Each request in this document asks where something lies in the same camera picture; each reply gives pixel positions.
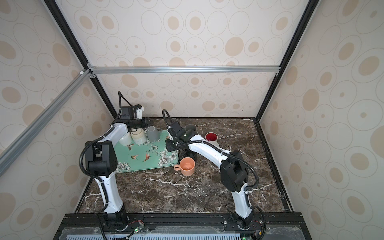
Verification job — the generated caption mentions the small grey mug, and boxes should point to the small grey mug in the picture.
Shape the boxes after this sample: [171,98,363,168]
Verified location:
[147,126,162,143]

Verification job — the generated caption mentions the cream and peach mug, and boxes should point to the cream and peach mug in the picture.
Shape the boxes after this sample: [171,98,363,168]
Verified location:
[174,157,195,177]

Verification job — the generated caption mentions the red mug black handle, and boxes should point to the red mug black handle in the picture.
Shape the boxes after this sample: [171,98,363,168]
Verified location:
[205,132,218,142]

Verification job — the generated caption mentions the large grey mug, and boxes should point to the large grey mug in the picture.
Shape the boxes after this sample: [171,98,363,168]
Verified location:
[185,124,197,132]

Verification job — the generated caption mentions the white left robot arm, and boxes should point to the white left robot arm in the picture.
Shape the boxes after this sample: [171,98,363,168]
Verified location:
[79,105,150,215]

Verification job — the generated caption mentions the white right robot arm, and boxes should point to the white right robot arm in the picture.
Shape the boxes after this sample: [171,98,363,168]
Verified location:
[166,121,259,226]

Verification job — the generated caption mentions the cream speckled mug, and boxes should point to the cream speckled mug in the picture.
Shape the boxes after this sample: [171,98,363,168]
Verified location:
[131,128,147,146]

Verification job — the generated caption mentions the white ribbed mug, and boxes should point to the white ribbed mug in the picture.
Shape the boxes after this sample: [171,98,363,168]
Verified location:
[119,132,133,146]

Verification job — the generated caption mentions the green floral tray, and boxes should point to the green floral tray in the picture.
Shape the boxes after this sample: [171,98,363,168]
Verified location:
[115,131,179,173]

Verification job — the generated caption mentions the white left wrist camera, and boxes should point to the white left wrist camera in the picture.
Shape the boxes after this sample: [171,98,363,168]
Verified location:
[133,105,144,119]

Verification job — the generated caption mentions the aluminium back rail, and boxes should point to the aluminium back rail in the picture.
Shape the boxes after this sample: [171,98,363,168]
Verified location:
[91,66,280,74]

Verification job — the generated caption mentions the aluminium rail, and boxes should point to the aluminium rail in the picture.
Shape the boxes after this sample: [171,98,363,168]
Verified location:
[91,66,280,74]
[1,69,91,175]

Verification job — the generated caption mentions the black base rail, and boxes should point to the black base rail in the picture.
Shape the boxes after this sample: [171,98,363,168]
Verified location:
[54,213,311,240]

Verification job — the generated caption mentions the aluminium left rail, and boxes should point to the aluminium left rail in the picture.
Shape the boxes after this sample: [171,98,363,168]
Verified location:
[1,69,91,175]

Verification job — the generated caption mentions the black corner frame post left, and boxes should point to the black corner frame post left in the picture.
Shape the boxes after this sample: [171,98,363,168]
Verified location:
[44,0,117,118]

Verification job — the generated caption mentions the black corner frame post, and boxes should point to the black corner frame post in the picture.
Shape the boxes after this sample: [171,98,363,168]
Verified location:
[44,0,117,118]
[255,0,320,123]

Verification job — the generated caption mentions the black corner frame post right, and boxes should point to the black corner frame post right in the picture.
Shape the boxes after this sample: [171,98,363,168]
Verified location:
[255,0,320,123]

